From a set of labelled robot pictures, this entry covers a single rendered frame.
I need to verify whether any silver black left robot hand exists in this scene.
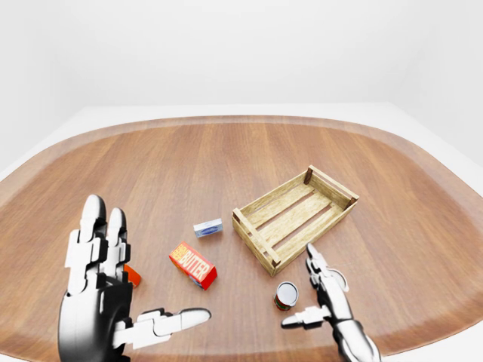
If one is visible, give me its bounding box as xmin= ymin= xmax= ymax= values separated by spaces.
xmin=57 ymin=194 xmax=212 ymax=362

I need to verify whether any red green tomato sauce tin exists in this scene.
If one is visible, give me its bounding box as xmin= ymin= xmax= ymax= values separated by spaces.
xmin=273 ymin=281 xmax=300 ymax=311

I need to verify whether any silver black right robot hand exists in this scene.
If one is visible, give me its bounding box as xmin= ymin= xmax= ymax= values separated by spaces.
xmin=281 ymin=242 xmax=355 ymax=330

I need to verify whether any wooden slat tray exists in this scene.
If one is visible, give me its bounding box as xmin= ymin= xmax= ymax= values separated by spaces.
xmin=231 ymin=164 xmax=361 ymax=278

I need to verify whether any small blue white box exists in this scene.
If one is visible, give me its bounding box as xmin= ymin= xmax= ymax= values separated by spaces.
xmin=192 ymin=217 xmax=223 ymax=239

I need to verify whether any red orange butter box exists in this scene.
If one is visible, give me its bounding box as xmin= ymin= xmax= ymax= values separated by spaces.
xmin=168 ymin=241 xmax=219 ymax=291

